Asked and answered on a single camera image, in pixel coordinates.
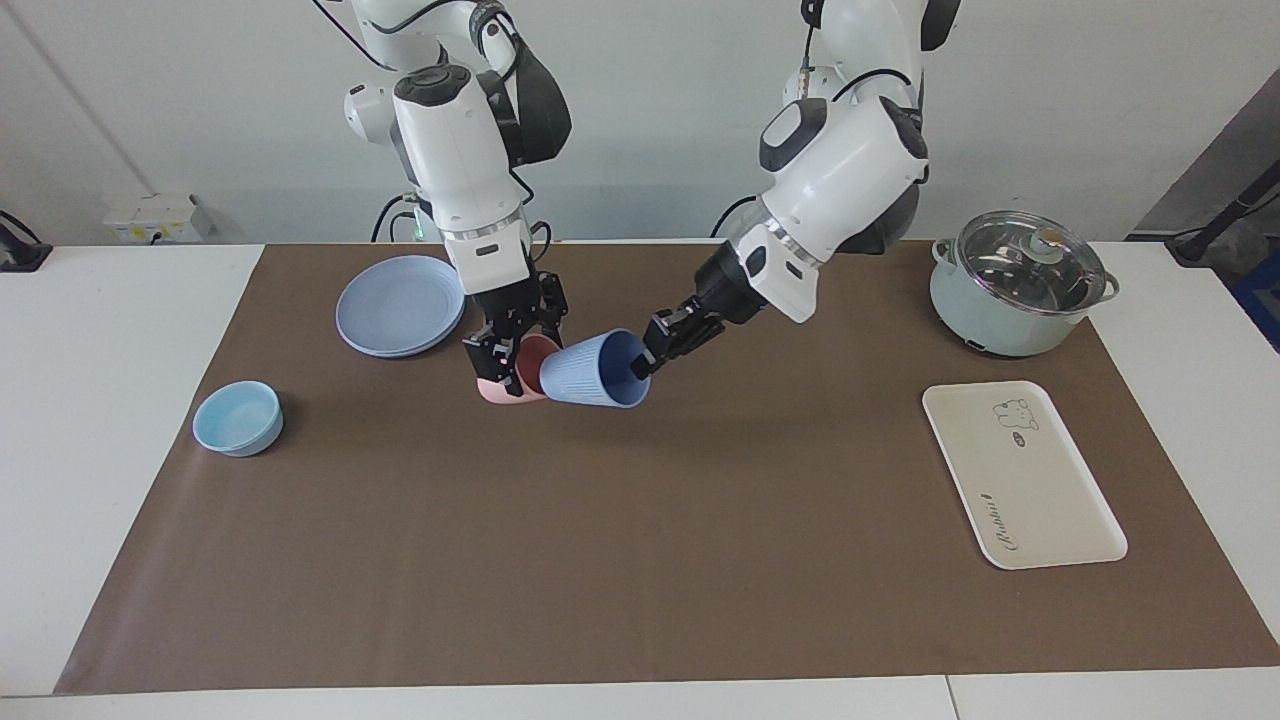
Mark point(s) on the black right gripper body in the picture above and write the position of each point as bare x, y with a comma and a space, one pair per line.
510, 305

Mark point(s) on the white power strip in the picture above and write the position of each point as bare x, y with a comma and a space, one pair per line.
155, 215

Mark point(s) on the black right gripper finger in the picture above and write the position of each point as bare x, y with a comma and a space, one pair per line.
555, 305
497, 358

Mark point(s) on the black stand base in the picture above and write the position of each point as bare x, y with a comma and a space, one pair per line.
1215, 235

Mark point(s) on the glass pot lid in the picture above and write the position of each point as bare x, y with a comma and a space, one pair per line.
1030, 265

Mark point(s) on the pale blue plate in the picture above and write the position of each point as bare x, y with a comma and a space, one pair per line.
395, 305

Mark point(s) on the blue ribbed cup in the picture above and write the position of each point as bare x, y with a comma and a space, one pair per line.
590, 378

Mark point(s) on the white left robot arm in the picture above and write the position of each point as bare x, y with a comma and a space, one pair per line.
840, 170

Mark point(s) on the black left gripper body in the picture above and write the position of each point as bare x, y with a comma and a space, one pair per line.
730, 285

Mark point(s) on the cream rabbit print tray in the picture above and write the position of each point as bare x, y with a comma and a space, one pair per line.
1030, 490

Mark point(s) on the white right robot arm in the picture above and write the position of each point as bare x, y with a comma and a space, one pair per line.
455, 150

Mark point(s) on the mint green electric pot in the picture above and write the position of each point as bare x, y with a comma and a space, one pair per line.
1000, 325

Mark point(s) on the pink cup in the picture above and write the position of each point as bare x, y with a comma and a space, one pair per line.
535, 360

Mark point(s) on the brown paper table mat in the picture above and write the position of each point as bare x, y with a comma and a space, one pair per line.
640, 540

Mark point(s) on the light blue bowl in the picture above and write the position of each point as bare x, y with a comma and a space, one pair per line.
238, 418

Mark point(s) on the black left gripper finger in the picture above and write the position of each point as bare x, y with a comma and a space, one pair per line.
680, 345
675, 320

